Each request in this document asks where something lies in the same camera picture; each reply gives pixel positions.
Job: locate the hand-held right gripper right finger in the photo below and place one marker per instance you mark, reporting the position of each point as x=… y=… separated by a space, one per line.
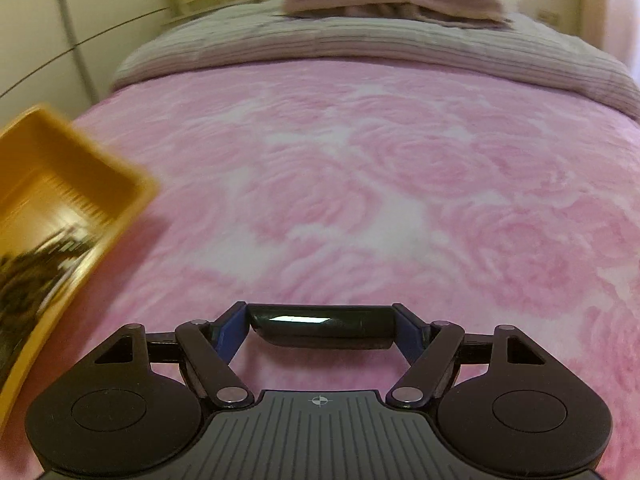
x=410 y=335

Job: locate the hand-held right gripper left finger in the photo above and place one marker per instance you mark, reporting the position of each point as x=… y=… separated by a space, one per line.
x=232 y=332

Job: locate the small black case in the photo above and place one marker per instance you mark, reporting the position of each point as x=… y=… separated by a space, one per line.
x=320 y=330

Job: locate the orange plastic tray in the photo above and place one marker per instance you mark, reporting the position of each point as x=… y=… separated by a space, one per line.
x=60 y=170

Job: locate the pink floral blanket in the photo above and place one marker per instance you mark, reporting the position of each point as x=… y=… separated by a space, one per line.
x=375 y=200

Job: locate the grey striped quilt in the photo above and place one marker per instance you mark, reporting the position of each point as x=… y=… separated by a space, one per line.
x=350 y=45

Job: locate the cream wardrobe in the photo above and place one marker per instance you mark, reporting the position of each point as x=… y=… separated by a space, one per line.
x=50 y=35

